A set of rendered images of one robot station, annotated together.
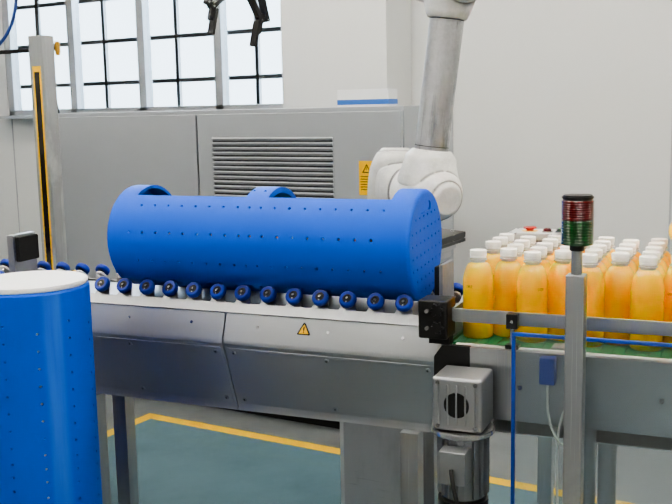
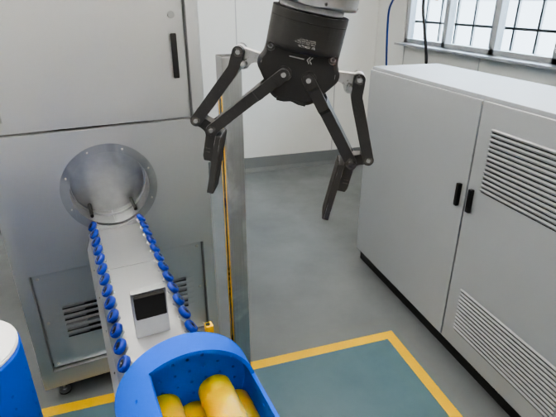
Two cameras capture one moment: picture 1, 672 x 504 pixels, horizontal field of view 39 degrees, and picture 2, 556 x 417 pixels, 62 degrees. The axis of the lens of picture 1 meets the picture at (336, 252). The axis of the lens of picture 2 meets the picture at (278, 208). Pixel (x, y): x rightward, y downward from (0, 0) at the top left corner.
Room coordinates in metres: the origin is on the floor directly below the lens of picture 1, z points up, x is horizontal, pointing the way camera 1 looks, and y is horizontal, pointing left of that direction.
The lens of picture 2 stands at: (2.31, -0.07, 1.85)
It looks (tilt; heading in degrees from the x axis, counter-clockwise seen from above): 24 degrees down; 42
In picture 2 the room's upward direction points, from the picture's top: straight up
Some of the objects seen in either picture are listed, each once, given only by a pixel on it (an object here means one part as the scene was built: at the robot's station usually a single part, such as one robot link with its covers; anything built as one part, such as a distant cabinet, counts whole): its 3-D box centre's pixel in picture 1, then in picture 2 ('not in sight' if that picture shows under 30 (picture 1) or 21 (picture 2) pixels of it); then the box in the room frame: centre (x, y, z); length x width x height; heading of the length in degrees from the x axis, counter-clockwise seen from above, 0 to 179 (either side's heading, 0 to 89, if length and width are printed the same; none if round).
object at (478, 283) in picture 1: (478, 296); not in sight; (2.20, -0.33, 0.99); 0.07 x 0.07 x 0.19
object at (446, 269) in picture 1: (443, 286); not in sight; (2.37, -0.27, 0.99); 0.10 x 0.02 x 0.12; 157
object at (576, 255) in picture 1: (577, 234); not in sight; (1.89, -0.48, 1.18); 0.06 x 0.06 x 0.16
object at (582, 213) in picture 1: (577, 209); not in sight; (1.89, -0.48, 1.23); 0.06 x 0.06 x 0.04
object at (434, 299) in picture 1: (437, 319); not in sight; (2.17, -0.23, 0.95); 0.10 x 0.07 x 0.10; 157
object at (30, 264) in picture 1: (24, 258); (150, 312); (2.89, 0.95, 1.00); 0.10 x 0.04 x 0.15; 157
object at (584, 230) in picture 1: (577, 232); not in sight; (1.89, -0.48, 1.18); 0.06 x 0.06 x 0.05
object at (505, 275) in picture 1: (508, 294); not in sight; (2.21, -0.40, 0.99); 0.07 x 0.07 x 0.19
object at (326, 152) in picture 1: (233, 255); (497, 231); (4.72, 0.52, 0.72); 2.15 x 0.54 x 1.45; 59
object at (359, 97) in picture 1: (367, 97); not in sight; (4.29, -0.15, 1.48); 0.24 x 0.12 x 0.08; 67
